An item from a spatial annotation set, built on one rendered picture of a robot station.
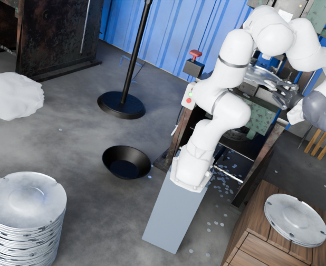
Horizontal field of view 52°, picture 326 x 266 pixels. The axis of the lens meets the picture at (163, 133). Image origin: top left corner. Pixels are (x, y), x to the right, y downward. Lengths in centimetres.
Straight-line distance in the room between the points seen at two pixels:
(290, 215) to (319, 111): 53
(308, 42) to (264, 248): 85
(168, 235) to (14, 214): 70
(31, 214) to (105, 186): 68
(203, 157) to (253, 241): 43
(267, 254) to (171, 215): 44
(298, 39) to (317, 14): 66
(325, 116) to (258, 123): 54
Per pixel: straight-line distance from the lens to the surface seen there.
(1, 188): 142
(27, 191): 140
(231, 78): 120
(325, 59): 130
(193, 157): 137
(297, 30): 118
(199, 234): 187
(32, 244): 136
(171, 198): 150
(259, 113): 186
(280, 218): 163
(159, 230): 165
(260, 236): 152
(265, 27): 111
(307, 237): 163
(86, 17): 297
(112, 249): 166
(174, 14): 337
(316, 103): 138
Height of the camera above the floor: 131
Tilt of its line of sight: 32 degrees down
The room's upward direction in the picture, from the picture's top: 19 degrees clockwise
